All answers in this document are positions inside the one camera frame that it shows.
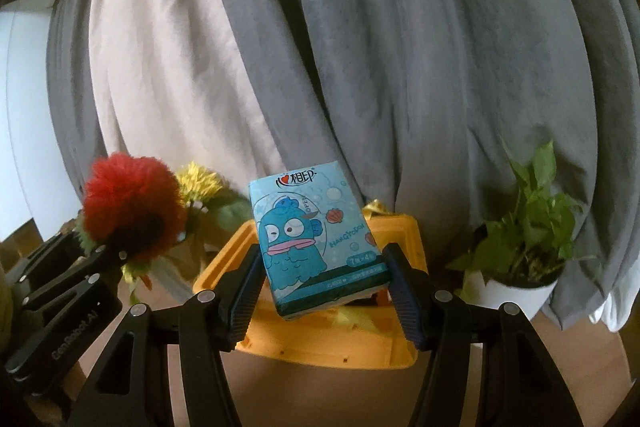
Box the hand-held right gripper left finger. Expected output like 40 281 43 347
75 243 264 427

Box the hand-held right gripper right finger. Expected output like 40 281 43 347
382 243 593 427

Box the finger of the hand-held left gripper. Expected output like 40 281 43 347
7 229 103 288
20 247 132 310

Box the grey curtain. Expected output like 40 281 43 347
45 0 640 333

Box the red fluffy plush toy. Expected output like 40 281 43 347
75 152 188 270

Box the white plant pot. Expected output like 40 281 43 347
462 269 560 322

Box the white sheer curtain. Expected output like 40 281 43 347
590 292 633 333

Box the blue cartoon tissue pack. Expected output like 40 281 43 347
249 159 391 322

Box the green leafy plant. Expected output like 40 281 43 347
445 139 601 290

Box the beige curtain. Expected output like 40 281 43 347
87 0 301 192

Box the grey vase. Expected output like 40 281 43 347
157 232 213 303

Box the orange plastic storage box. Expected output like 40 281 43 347
192 202 429 370

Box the artificial sunflower bouquet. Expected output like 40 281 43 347
122 162 252 290

